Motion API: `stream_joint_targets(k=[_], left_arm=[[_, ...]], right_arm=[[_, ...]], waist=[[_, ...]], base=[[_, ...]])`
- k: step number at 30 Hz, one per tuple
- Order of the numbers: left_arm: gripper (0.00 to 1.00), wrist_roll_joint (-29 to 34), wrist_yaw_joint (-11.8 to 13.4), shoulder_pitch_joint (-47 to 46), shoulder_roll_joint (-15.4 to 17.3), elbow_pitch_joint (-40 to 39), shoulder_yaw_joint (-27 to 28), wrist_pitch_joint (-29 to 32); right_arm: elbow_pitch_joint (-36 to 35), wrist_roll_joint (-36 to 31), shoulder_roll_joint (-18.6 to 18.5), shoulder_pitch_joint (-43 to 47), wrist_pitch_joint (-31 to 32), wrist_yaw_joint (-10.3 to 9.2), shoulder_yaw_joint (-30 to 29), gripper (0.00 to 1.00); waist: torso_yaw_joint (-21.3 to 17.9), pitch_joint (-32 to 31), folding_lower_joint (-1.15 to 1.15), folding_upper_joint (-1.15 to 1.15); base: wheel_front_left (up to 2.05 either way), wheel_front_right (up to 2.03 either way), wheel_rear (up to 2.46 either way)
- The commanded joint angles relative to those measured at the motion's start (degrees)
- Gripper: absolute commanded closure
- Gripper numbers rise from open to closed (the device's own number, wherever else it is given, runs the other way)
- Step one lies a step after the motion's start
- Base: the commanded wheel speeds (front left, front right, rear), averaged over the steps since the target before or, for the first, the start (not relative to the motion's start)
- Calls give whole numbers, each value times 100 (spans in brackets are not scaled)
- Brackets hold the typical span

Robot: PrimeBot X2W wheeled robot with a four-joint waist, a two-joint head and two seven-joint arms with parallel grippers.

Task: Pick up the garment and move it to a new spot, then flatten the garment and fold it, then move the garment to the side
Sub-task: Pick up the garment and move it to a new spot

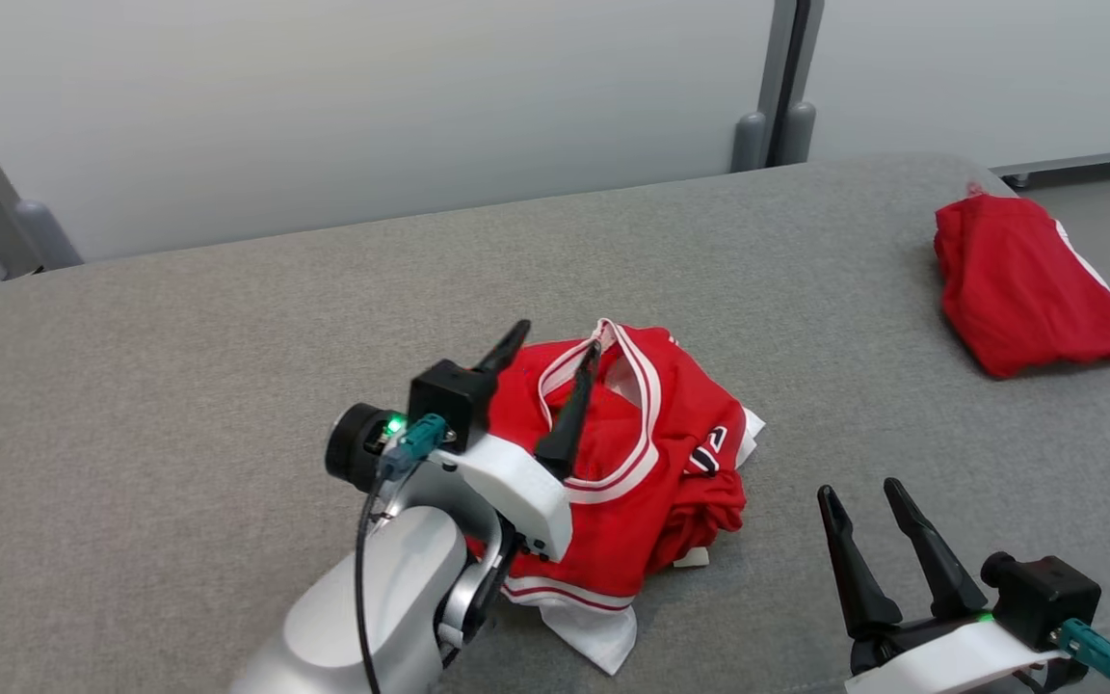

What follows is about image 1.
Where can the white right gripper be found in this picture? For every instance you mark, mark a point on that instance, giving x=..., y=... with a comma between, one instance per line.
x=940, y=665

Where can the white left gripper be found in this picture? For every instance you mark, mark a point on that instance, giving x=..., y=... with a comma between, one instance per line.
x=516, y=496

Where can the red Bulls 23 jersey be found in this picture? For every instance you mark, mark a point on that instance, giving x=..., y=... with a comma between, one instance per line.
x=632, y=520

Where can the red shorts with white stripe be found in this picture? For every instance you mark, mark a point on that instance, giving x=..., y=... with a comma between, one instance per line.
x=1017, y=289

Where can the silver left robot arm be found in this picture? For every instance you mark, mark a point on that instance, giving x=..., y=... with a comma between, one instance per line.
x=372, y=607

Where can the grey partition foot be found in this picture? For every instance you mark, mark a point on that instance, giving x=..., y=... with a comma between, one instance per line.
x=46, y=236
x=794, y=135
x=749, y=143

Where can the white partition panel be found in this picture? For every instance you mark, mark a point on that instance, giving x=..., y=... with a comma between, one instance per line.
x=998, y=67
x=372, y=96

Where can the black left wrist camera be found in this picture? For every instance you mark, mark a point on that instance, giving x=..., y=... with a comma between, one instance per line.
x=449, y=405

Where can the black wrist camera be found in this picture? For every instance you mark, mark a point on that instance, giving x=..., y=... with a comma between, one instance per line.
x=449, y=405
x=1046, y=598

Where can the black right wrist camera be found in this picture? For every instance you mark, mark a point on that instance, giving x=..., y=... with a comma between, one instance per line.
x=1046, y=598

